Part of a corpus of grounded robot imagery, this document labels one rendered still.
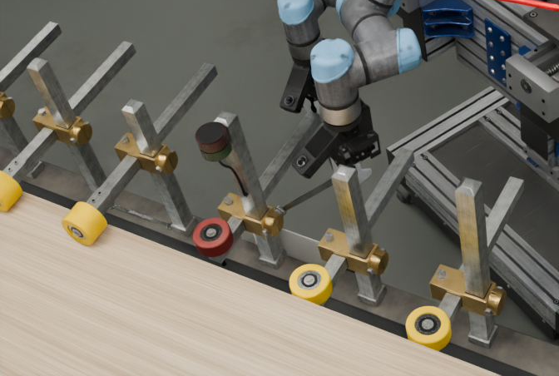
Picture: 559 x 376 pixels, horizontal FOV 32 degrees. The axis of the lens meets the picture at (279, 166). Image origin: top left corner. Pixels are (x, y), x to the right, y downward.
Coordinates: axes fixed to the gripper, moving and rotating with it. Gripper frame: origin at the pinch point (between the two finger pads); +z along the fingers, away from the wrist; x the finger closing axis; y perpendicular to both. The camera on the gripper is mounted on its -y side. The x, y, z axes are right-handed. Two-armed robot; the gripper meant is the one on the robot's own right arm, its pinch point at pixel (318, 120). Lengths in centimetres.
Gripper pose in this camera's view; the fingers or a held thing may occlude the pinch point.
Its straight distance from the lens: 228.8
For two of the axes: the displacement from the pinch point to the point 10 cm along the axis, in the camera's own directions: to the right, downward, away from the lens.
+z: 2.0, 6.6, 7.2
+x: -8.4, -2.6, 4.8
